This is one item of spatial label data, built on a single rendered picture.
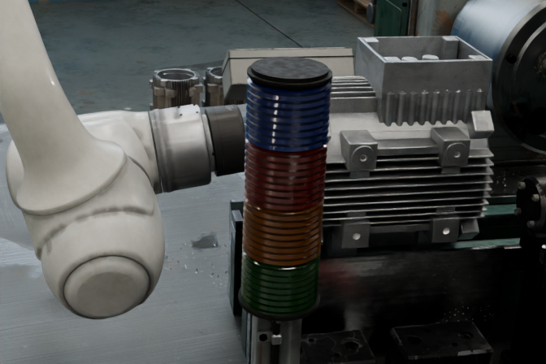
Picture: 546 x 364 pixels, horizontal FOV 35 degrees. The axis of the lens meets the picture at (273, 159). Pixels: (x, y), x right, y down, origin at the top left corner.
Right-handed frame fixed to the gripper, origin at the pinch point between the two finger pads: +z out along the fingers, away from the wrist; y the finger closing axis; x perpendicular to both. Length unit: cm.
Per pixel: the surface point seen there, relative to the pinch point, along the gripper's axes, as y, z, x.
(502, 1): 29.4, 27.5, -2.3
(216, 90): 243, 5, 79
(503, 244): -4.4, 12.1, 17.0
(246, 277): -30.9, -21.3, -1.5
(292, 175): -33.0, -17.4, -10.2
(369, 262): -8.0, -5.3, 13.7
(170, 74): 255, -12, 73
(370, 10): 74, 21, 8
